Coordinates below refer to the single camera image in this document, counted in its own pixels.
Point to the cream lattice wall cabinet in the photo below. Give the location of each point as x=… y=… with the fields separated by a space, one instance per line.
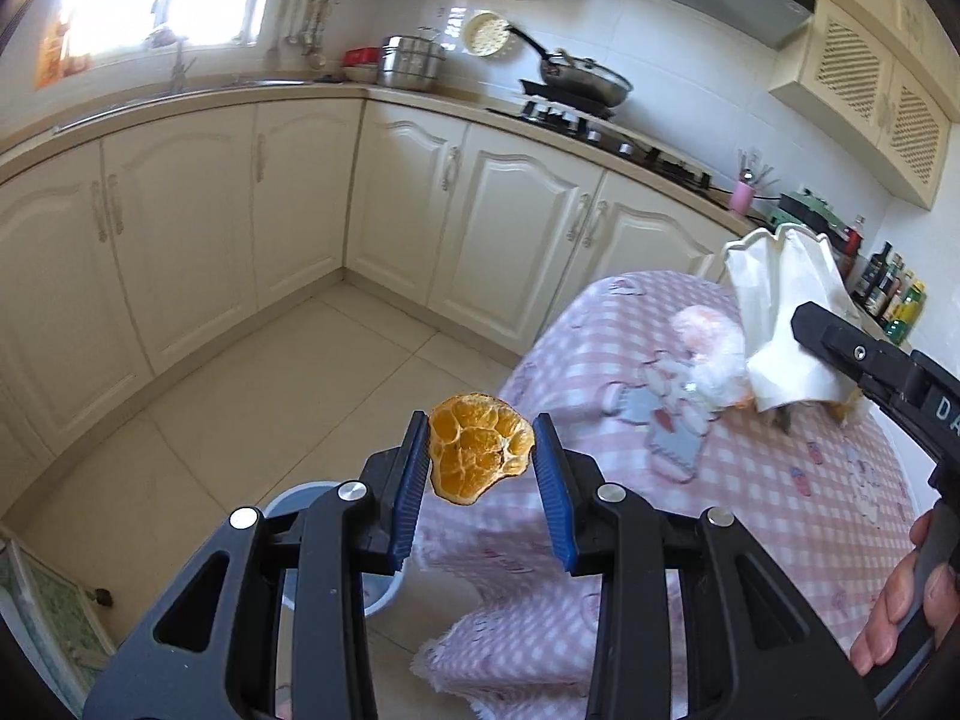
x=877 y=75

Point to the steel faucet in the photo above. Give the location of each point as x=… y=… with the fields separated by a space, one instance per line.
x=178 y=64

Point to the orange pepper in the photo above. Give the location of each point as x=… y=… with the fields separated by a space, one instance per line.
x=742 y=403

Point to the mandarin peel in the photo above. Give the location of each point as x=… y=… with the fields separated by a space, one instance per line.
x=472 y=450

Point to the hanging steel ladle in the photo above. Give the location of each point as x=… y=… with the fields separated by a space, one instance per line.
x=310 y=34

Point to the grey plastic trash bin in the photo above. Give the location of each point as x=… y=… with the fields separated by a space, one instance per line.
x=386 y=594

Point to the pink checked tablecloth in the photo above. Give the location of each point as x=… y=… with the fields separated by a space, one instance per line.
x=600 y=345

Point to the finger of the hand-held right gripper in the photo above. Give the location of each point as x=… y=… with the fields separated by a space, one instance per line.
x=840 y=341

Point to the person's right hand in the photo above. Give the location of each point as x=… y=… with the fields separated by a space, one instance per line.
x=885 y=615

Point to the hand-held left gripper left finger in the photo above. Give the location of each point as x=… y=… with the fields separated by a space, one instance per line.
x=409 y=495

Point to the green electric cooker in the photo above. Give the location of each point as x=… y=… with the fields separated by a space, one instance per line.
x=810 y=211

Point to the clear plastic wrapper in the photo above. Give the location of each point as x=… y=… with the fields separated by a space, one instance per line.
x=709 y=349

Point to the cream base cabinets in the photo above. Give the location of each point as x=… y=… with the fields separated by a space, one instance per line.
x=187 y=240

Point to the white plastic bag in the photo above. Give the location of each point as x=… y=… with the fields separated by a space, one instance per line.
x=772 y=292

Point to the green patterned floor mat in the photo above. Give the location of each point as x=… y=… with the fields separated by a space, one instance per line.
x=45 y=615

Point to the yellow round colander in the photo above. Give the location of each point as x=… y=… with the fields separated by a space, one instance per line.
x=487 y=34

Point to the hanging slotted turner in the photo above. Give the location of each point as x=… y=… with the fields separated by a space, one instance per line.
x=286 y=15

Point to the black gas stove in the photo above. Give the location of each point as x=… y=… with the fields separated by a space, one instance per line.
x=600 y=131

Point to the red bowl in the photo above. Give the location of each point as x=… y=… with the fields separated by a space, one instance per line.
x=361 y=56

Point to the tall dark glass bottle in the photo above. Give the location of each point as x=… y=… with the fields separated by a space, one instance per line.
x=875 y=274

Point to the green bottle with yellow label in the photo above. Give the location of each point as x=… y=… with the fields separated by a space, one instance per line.
x=909 y=313

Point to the steel wok with lid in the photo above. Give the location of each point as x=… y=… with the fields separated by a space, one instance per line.
x=585 y=82

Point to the steel steamer pot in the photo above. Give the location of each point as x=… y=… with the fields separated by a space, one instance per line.
x=409 y=64

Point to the steel sink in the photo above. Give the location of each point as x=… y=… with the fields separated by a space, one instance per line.
x=262 y=80

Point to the hanging steel spoon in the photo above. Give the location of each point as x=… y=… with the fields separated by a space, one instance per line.
x=300 y=19

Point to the pink utensil holder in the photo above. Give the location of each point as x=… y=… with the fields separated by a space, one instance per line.
x=742 y=197

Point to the hanging steel strainer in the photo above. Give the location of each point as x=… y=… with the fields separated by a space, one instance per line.
x=323 y=45

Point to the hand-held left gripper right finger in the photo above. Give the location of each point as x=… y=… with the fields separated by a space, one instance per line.
x=551 y=502

